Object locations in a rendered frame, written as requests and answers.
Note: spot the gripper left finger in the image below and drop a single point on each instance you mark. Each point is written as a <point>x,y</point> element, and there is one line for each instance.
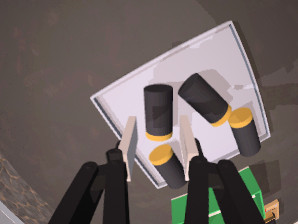
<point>78,207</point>

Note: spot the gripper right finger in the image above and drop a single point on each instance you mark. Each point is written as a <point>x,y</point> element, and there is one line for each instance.
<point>235,203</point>

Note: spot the dark grey cylinder with yellow top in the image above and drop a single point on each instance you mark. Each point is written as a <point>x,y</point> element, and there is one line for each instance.
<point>168,165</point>
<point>244,130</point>
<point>158,105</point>
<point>205,100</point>
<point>271,222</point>

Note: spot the white tray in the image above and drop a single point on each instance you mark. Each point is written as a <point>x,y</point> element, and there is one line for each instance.
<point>218,56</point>

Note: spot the green open box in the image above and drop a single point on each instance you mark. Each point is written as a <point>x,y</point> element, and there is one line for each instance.
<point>179,203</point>

